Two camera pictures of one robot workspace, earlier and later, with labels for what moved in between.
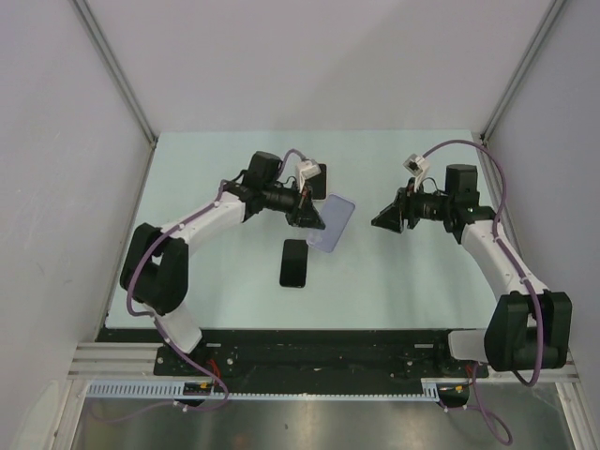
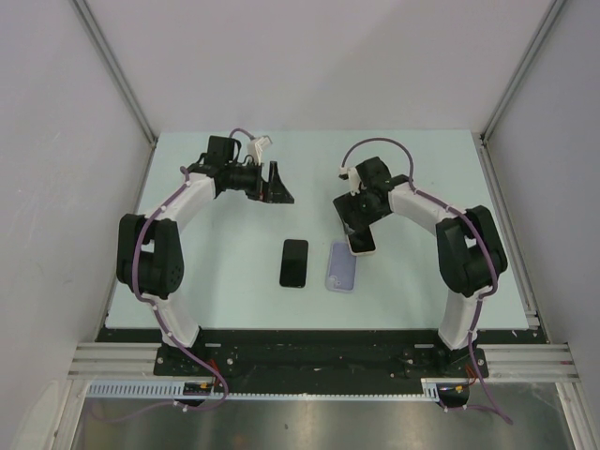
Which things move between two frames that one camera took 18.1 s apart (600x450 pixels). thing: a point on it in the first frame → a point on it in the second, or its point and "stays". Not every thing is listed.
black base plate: (305, 356) stays
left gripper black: (304, 214) → (272, 191)
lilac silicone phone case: (335, 217) → (340, 268)
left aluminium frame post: (116, 67) stays
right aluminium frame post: (522, 70) stays
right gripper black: (404, 204) → (347, 203)
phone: (319, 184) → (362, 242)
